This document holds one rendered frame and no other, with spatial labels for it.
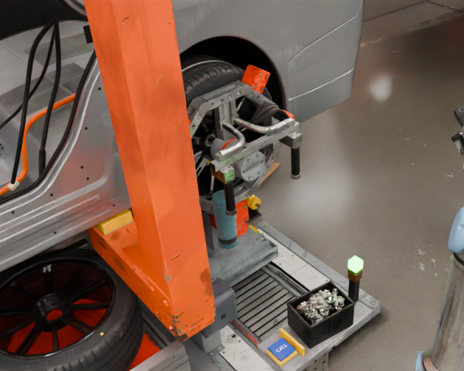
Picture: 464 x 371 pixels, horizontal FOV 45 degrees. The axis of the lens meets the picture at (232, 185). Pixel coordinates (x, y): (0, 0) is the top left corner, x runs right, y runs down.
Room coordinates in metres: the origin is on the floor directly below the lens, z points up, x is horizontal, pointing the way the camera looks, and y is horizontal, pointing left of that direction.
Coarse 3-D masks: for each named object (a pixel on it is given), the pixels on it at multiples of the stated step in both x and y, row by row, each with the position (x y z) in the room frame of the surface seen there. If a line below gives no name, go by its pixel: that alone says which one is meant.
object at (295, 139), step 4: (296, 132) 1.91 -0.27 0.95; (288, 136) 1.90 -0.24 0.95; (292, 136) 1.89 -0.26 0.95; (296, 136) 1.89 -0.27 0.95; (300, 136) 1.90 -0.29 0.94; (280, 140) 1.94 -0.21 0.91; (284, 140) 1.91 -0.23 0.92; (288, 140) 1.90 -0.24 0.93; (292, 140) 1.88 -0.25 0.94; (296, 140) 1.88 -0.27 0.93; (300, 140) 1.90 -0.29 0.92; (288, 144) 1.90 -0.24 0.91; (292, 144) 1.88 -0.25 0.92; (296, 144) 1.88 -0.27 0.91; (300, 144) 1.90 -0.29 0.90; (292, 148) 1.88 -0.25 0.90
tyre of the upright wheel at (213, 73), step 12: (180, 60) 2.19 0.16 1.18; (192, 60) 2.18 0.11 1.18; (204, 60) 2.20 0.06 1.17; (192, 72) 2.07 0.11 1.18; (204, 72) 2.05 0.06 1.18; (216, 72) 2.06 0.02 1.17; (228, 72) 2.09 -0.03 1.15; (240, 72) 2.12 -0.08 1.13; (192, 84) 2.00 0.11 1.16; (204, 84) 2.02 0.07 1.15; (216, 84) 2.05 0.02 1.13; (192, 96) 1.98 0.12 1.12; (240, 180) 2.10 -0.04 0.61
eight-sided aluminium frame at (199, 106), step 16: (208, 96) 1.98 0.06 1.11; (224, 96) 1.97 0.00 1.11; (240, 96) 2.01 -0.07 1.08; (256, 96) 2.06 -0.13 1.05; (192, 112) 1.94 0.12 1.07; (192, 128) 1.88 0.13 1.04; (272, 144) 2.11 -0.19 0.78; (272, 160) 2.10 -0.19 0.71; (240, 192) 2.00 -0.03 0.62; (208, 208) 1.89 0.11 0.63
